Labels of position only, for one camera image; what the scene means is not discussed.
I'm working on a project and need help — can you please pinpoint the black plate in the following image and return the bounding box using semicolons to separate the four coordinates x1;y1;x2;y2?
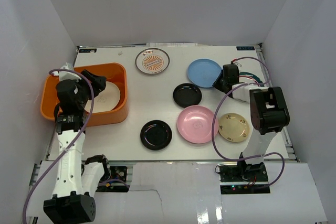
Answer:
173;83;202;108
140;120;172;151

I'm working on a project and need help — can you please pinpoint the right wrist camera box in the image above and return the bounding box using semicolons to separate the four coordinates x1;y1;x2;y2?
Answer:
230;59;242;67

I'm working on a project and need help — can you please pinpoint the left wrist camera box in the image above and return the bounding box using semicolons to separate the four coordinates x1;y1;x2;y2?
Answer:
58;62;81;81

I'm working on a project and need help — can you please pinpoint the pink plate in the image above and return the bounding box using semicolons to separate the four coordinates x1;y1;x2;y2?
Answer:
176;105;214;144

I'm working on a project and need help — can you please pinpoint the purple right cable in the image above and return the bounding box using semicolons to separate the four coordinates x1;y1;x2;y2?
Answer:
212;56;286;190

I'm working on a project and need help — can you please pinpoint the beige plate with calligraphy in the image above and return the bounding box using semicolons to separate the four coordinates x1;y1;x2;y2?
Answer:
218;113;250;143

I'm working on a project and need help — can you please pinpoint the white plate green rim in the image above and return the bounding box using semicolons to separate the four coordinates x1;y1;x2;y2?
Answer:
239;71;264;87

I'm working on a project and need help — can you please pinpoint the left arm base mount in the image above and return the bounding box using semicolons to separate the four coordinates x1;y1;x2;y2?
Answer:
96;166;132;193

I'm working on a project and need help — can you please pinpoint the left blue table label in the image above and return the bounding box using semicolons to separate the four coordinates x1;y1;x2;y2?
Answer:
78;48;97;53

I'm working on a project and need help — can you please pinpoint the light blue plate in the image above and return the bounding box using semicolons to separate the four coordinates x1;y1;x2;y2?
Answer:
187;59;222;88

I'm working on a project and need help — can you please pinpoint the right blue table label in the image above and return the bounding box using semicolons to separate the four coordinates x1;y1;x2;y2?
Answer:
236;46;255;51

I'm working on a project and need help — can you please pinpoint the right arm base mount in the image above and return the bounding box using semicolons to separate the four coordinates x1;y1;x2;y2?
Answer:
215;163;270;195

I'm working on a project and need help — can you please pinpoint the orange plastic bin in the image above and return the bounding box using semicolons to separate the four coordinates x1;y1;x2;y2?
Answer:
40;62;128;127

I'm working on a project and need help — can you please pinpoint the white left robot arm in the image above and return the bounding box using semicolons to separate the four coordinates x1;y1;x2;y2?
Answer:
43;69;111;223

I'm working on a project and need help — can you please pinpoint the blue table label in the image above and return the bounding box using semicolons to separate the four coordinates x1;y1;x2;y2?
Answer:
78;48;97;53
236;46;255;51

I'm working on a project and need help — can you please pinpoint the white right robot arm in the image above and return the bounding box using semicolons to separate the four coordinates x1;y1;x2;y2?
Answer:
213;64;290;182

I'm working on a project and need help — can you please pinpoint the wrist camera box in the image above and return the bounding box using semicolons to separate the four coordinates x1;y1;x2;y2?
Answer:
58;62;81;81
230;59;242;67

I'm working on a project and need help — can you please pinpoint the cream plate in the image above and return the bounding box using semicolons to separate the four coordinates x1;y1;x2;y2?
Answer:
92;81;121;113

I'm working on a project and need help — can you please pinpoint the orange sunburst patterned plate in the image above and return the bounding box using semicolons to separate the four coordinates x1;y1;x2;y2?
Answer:
135;48;170;76

